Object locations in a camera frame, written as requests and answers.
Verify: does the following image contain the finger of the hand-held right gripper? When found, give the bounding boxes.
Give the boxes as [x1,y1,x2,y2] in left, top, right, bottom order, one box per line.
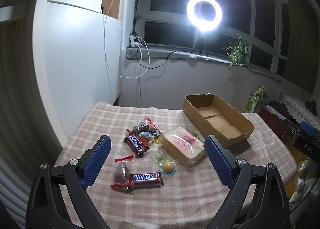
[287,124,318,141]
[299,120,320,135]

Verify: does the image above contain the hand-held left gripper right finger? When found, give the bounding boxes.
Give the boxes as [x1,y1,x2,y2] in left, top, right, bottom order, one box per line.
[204,134,292,229]

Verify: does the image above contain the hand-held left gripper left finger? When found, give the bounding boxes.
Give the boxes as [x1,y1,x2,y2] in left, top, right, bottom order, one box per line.
[26,134,112,229]

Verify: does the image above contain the cardboard box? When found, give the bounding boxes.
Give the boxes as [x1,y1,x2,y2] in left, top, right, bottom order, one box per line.
[182,94,255,149]

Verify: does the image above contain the sliced bread packet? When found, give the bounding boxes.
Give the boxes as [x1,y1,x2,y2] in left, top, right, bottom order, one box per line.
[160,127,208,168]

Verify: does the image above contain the brown chocolate bar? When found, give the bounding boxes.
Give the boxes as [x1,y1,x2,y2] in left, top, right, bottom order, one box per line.
[126,172,165,190]
[124,134,150,155]

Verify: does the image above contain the dark small figurine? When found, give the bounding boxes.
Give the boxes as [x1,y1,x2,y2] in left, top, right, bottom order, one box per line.
[306,100,319,114]

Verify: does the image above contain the white lace cloth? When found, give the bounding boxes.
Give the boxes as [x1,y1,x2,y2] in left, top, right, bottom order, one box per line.
[279,94,320,129]

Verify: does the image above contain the clear red-ended raisin packet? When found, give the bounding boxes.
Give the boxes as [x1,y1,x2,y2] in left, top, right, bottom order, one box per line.
[111,155,135,191]
[126,117,157,135]

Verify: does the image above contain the dark red cabinet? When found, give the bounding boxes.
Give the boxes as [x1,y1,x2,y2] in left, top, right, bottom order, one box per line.
[257,105,293,140]

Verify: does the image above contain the white figurine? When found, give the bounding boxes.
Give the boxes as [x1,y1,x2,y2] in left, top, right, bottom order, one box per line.
[290,160,311,203]

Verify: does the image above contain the plaid pink blanket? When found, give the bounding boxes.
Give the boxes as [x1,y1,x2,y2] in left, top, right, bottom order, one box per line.
[54,101,298,229]

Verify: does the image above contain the yellow jelly cup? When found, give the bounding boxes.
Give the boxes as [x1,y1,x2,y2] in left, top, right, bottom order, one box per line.
[159,159,177,176]

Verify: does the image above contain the orange jelly cup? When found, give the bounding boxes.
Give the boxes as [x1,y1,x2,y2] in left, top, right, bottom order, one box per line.
[139,131,153,143]

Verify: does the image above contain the green printed bag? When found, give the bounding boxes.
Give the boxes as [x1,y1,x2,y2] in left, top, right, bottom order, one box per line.
[244,86,267,114]

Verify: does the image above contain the dark curtain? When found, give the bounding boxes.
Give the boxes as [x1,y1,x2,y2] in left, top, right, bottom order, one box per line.
[282,0,320,94]

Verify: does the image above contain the potted spider plant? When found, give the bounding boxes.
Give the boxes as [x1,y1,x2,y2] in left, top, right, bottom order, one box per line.
[222,30,257,70]

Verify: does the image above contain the white cabinet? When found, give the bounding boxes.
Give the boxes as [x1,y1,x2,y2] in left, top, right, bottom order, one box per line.
[32,0,123,139]

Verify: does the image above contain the black tripod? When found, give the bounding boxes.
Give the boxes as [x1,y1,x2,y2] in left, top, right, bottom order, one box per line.
[191,31,209,56]

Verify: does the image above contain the grey window sill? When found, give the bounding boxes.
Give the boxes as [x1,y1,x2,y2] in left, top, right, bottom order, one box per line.
[125,45,283,80]

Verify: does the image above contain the white power strip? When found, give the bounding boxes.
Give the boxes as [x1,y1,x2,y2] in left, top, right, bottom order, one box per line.
[129,32,140,48]

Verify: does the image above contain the black cable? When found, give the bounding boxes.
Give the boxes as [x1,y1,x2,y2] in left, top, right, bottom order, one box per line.
[139,36,193,70]

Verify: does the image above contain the white cable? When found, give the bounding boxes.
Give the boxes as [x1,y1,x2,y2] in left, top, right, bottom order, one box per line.
[103,0,150,78]

